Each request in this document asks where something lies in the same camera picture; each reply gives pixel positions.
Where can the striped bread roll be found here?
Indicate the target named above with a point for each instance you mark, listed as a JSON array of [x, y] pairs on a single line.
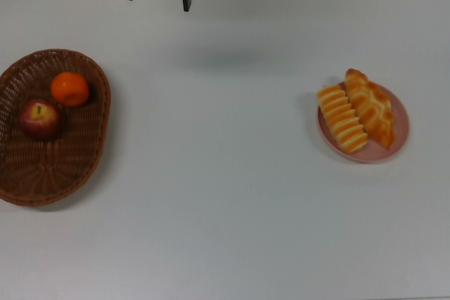
[[342, 121]]

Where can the pink plate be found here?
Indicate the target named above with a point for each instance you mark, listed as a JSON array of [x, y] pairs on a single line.
[[401, 128]]

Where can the red apple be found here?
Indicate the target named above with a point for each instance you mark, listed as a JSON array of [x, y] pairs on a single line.
[[38, 121]]

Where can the orange mandarin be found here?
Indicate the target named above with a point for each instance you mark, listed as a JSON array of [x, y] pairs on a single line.
[[70, 87]]

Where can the brown woven basket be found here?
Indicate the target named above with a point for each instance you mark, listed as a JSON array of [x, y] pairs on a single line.
[[63, 159]]

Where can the braided bread loaf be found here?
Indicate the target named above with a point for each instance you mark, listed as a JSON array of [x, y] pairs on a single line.
[[372, 110]]

